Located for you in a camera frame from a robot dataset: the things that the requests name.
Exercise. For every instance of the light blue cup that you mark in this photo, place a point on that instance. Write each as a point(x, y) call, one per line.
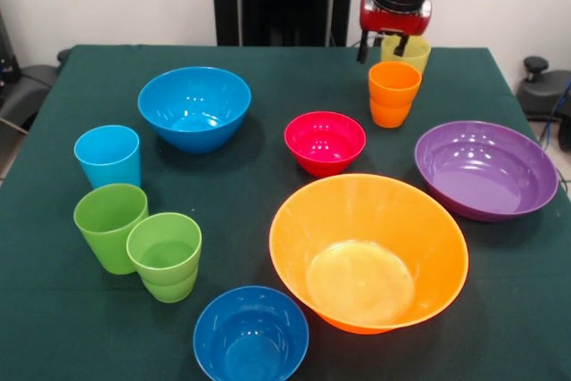
point(107, 162)

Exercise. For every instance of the dark green tablecloth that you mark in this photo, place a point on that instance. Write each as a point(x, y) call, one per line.
point(250, 184)

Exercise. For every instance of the large orange bowl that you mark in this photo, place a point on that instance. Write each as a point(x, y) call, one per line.
point(357, 216)

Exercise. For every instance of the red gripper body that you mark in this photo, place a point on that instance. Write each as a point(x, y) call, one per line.
point(392, 22)

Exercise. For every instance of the dark blue small bowl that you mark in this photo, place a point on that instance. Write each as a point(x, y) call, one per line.
point(250, 332)

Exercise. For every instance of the purple bowl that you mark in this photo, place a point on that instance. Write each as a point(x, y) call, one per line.
point(482, 176)

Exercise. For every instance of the black pedestal base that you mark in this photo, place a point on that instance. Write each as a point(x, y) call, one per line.
point(22, 91)
point(542, 91)

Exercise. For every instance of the pink-red small bowl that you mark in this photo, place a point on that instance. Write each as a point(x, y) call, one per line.
point(323, 144)

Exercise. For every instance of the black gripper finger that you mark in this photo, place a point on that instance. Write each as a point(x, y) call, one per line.
point(401, 44)
point(362, 46)

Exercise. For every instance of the orange cup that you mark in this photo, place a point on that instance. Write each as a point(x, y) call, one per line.
point(391, 118)
point(394, 84)

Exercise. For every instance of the light blue bowl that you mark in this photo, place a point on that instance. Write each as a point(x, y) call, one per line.
point(194, 104)

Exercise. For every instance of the light green cup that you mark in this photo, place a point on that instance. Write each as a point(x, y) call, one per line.
point(169, 292)
point(163, 238)

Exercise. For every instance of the yellow translucent cup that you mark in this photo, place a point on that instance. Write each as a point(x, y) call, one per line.
point(419, 55)

